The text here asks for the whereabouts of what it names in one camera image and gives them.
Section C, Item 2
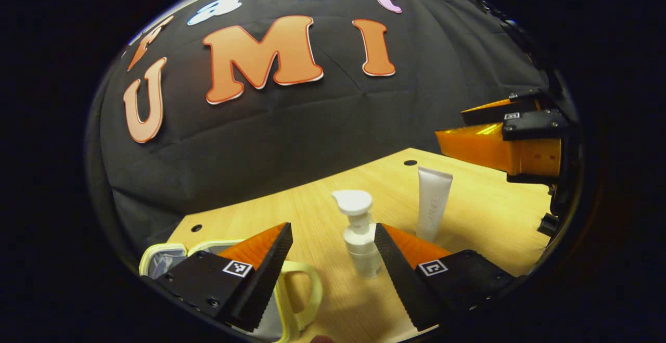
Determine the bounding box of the pale yellow suitcase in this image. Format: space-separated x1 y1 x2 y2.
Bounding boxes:
139 239 323 343

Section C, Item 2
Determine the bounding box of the black backdrop cloth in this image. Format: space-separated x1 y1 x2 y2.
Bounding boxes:
86 0 578 260

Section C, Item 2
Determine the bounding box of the white pump bottle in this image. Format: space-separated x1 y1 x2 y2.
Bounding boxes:
331 189 383 280

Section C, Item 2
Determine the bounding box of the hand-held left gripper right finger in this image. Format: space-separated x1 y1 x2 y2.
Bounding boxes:
375 222 516 332

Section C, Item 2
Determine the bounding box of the white squeeze tube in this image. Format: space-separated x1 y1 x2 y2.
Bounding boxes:
415 167 454 244

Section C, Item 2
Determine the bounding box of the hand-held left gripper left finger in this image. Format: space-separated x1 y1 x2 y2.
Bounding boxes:
142 222 293 333

